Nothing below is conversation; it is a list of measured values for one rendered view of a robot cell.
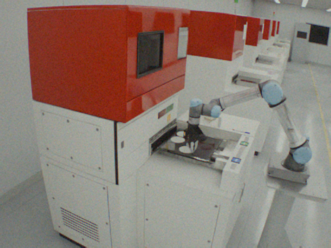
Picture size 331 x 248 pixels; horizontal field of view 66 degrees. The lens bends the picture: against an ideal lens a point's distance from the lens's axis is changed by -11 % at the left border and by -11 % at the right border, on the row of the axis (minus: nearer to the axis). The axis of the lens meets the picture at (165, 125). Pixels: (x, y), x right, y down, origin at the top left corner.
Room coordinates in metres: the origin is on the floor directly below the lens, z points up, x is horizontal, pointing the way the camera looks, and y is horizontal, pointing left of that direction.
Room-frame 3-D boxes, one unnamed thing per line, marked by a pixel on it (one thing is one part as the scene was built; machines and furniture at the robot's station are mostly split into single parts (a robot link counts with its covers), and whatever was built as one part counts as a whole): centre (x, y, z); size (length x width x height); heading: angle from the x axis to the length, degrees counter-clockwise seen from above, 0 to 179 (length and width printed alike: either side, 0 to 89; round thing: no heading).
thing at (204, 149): (1.81, -0.19, 0.90); 0.34 x 0.34 x 0.01; 66
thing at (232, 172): (1.60, -0.49, 0.89); 0.55 x 0.09 x 0.14; 156
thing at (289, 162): (1.57, -0.89, 0.94); 0.15 x 0.15 x 0.10
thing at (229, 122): (2.12, -0.44, 0.89); 0.62 x 0.35 x 0.14; 66
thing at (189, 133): (1.67, -0.17, 1.06); 0.09 x 0.08 x 0.12; 36
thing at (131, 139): (1.72, 0.09, 1.02); 0.82 x 0.03 x 0.40; 156
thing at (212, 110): (1.65, -0.28, 1.21); 0.11 x 0.11 x 0.08; 72
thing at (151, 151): (1.88, 0.01, 0.89); 0.44 x 0.02 x 0.10; 156
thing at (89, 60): (1.85, 0.38, 1.52); 0.81 x 0.75 x 0.59; 156
